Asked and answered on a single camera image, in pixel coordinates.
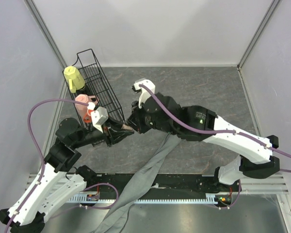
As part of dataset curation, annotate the orange mug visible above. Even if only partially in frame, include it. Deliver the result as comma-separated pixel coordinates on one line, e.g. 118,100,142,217
83,109,93,123

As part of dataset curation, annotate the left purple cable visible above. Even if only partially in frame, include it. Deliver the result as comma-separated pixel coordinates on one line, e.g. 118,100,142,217
4,98,92,233

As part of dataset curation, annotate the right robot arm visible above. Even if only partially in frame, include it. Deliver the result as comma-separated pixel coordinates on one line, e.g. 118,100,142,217
127,93,280,191

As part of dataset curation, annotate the pink mug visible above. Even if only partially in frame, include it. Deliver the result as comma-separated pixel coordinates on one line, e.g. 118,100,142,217
74,94,99,117

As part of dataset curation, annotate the nail polish bottle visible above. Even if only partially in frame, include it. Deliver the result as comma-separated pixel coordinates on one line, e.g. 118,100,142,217
121,124,134,131

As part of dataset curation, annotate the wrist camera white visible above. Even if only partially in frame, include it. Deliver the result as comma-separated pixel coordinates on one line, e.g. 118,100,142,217
87,102,109,133
132,79,156,109

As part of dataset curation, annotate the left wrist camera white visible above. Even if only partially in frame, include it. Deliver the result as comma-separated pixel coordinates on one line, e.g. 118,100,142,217
87,102,109,133

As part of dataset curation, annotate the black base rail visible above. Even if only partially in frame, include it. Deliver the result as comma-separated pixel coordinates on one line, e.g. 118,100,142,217
46,172,241,202

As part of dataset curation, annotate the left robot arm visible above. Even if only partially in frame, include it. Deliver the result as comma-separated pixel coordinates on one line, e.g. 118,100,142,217
0,117,134,233

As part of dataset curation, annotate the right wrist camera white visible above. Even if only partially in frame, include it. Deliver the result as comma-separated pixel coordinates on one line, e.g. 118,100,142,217
132,79,156,109

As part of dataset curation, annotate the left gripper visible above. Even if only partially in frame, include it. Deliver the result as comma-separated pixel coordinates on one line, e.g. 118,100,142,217
73,112,134,147

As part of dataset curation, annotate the grey sleeve forearm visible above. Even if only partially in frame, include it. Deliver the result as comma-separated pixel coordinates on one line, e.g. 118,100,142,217
94,134,181,233

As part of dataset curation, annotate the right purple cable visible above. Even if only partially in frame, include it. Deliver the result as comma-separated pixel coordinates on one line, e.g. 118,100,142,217
139,84,291,174

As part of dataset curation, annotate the purple cable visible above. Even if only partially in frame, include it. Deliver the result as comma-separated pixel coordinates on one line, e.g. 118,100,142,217
139,84,291,174
4,98,92,233

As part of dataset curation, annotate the yellow mug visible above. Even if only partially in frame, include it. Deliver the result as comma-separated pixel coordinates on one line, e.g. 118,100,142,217
64,66,85,93

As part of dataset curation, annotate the light blue cable duct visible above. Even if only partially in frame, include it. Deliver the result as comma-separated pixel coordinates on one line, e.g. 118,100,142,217
67,192,241,204

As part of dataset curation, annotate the black wire rack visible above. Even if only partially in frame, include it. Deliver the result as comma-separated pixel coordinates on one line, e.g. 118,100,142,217
71,49,128,148

